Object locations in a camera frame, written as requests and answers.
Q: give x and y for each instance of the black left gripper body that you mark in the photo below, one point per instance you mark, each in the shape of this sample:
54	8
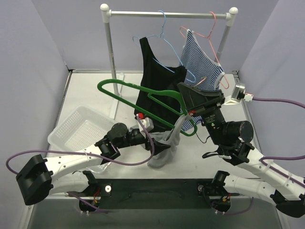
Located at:
147	143

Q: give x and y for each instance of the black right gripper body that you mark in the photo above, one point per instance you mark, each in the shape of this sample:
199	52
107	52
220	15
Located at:
205	104

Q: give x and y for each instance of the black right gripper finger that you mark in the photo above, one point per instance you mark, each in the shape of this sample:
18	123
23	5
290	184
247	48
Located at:
211	94
189	95

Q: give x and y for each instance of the grey tank top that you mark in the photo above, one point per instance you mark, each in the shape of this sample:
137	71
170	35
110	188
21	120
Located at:
169	138

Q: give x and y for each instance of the green hanger with gold hook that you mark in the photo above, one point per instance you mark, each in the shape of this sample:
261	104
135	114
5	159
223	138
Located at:
125	94

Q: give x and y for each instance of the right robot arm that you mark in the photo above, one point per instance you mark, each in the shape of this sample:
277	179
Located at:
276	185

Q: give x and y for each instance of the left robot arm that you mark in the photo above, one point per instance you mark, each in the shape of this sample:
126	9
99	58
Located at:
37	178

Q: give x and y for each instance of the blue white striped tank top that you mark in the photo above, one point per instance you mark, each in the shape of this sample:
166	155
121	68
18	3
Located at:
201	71

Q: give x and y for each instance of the white plastic basket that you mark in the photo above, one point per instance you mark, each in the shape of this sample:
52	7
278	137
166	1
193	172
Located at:
82	128

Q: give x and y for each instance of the white clothes rack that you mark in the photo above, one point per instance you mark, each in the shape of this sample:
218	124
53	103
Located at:
107	13

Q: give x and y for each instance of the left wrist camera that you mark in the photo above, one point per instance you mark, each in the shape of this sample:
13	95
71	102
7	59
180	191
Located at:
144	122

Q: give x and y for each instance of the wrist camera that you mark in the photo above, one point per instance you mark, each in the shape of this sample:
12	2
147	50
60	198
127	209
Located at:
238	95
144	122

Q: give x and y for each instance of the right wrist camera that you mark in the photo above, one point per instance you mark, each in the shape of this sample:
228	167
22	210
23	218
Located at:
238	95

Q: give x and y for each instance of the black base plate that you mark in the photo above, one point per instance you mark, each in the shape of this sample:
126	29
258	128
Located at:
115	194

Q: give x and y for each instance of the pink wire hanger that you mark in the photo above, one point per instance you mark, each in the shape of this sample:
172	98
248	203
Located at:
224	81

